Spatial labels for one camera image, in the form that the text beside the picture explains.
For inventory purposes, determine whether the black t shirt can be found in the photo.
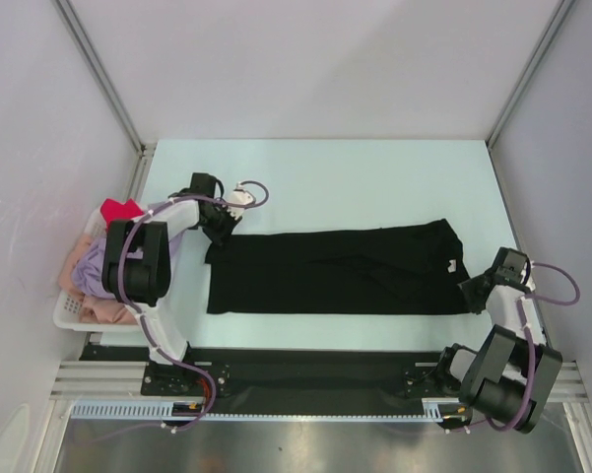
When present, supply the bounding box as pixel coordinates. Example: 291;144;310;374
205;220;469;315

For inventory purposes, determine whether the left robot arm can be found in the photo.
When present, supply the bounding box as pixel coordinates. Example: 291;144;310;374
101;173;256;394

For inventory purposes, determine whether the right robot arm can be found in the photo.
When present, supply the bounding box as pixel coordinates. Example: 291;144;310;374
434;247;562;434

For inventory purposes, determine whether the red t shirt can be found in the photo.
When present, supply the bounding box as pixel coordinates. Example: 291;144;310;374
99;198;144;225

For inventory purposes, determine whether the lilac t shirt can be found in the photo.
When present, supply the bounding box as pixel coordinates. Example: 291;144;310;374
72;231;183;300

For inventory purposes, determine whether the pink t shirt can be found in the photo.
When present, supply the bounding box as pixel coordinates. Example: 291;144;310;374
58;236;136;324

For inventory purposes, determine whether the white laundry basket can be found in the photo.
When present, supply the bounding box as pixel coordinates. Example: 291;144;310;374
52;208;139;333

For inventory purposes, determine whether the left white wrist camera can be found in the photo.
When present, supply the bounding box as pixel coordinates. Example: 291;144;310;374
226;182;256;221

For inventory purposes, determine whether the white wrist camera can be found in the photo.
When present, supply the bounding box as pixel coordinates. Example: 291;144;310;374
226;182;256;221
521;258;536;292

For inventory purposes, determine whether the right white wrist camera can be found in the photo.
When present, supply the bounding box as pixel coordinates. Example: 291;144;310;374
521;258;536;292

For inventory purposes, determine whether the left aluminium corner post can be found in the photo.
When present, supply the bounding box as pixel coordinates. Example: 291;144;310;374
53;0;146;155

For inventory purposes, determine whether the aluminium corner post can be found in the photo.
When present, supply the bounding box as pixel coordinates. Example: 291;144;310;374
53;0;146;155
487;0;575;150

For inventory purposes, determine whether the white slotted cable duct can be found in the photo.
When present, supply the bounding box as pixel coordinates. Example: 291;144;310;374
71;398;470;423

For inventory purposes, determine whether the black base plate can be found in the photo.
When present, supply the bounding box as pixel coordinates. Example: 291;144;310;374
80;345;460;420

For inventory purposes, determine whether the aluminium front rail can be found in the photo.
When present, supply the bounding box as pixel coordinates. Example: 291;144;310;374
50;361;589;403

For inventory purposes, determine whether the right aluminium corner post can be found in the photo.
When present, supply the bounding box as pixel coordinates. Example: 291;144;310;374
487;0;575;150

